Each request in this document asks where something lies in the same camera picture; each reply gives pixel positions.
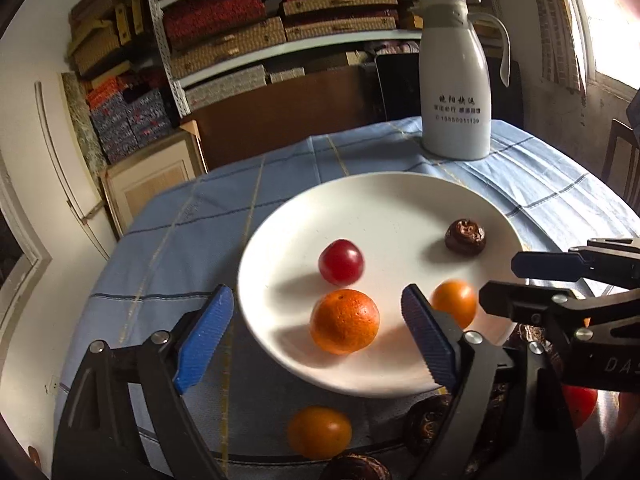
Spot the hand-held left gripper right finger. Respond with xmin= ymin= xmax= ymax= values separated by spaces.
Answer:
xmin=401 ymin=283 xmax=583 ymax=480

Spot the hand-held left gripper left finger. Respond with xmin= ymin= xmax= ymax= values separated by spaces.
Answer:
xmin=52 ymin=284 xmax=236 ymax=480

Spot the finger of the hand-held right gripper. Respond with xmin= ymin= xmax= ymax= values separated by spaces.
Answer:
xmin=478 ymin=280 xmax=601 ymax=334
xmin=511 ymin=238 xmax=640 ymax=288

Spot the orange tangerine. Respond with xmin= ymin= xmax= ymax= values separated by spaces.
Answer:
xmin=309 ymin=288 xmax=381 ymax=356

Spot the dark red cherry tomato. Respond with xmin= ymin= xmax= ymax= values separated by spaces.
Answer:
xmin=318 ymin=239 xmax=365 ymax=286

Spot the white round plate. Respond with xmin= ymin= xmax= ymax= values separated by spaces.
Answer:
xmin=237 ymin=172 xmax=526 ymax=399

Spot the blue checked tablecloth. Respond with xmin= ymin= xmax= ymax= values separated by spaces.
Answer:
xmin=52 ymin=116 xmax=640 ymax=480

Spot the dark wooden chair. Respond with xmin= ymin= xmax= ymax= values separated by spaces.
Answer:
xmin=600 ymin=119 xmax=640 ymax=201

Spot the white thermos jug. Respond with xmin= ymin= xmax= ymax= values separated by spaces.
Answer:
xmin=409 ymin=0 xmax=512 ymax=161

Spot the white-framed dark window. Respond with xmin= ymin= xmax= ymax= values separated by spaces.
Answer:
xmin=0 ymin=160 xmax=51 ymax=321

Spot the brown wooden board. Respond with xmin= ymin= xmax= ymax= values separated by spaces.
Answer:
xmin=192 ymin=67 xmax=386 ymax=171

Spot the stack of blue patterned boxes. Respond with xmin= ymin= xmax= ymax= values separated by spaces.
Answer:
xmin=86 ymin=77 xmax=173 ymax=165

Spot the beige patterned curtain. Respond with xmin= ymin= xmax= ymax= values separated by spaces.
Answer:
xmin=527 ymin=0 xmax=588 ymax=96

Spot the greenish stone slab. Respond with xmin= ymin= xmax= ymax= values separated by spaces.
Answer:
xmin=61 ymin=72 xmax=108 ymax=173

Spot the bright window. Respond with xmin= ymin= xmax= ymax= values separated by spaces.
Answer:
xmin=565 ymin=0 xmax=640 ymax=86

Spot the white metal shelf rack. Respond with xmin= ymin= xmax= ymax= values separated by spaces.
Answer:
xmin=142 ymin=0 xmax=501 ymax=116

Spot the stack of woven boxes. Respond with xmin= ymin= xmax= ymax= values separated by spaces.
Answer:
xmin=155 ymin=0 xmax=481 ymax=111

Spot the stack of yellow-brown boxes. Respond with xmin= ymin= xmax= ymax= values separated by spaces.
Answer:
xmin=67 ymin=0 xmax=151 ymax=78

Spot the light wooden frame panel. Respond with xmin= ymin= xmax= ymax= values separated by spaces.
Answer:
xmin=100 ymin=130 xmax=208 ymax=238

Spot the white wall pipe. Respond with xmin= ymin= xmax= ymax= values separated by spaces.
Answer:
xmin=34 ymin=81 xmax=111 ymax=261

